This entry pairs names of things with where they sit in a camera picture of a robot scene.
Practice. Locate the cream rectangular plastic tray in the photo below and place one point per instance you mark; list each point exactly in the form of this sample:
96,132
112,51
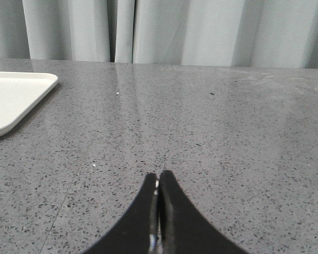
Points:
20,92

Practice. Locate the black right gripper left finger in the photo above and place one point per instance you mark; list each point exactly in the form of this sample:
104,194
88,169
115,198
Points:
137,229

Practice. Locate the pale green curtain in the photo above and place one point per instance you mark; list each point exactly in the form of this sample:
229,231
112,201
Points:
213,33

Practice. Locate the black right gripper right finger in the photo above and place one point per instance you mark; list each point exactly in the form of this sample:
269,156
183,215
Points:
183,228

